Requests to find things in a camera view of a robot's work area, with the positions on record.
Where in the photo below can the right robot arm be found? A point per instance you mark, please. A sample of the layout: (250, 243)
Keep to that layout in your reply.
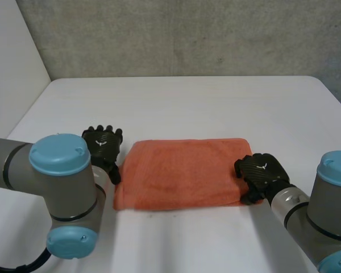
(315, 210)

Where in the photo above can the coral towel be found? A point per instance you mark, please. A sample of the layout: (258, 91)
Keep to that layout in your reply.
(179, 173)

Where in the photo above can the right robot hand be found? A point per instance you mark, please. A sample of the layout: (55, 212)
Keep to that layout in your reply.
(260, 170)

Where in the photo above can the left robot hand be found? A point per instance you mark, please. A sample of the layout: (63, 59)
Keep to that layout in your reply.
(102, 145)

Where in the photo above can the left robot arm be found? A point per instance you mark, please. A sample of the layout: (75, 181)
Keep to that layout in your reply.
(49, 193)

